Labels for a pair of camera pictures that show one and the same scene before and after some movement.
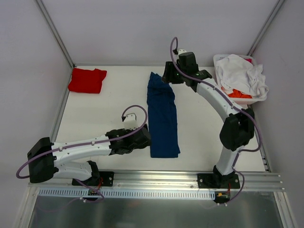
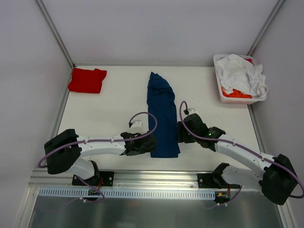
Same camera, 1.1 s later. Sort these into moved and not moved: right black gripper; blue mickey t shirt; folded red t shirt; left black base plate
Moved: right black gripper
Not moved: blue mickey t shirt; left black base plate; folded red t shirt
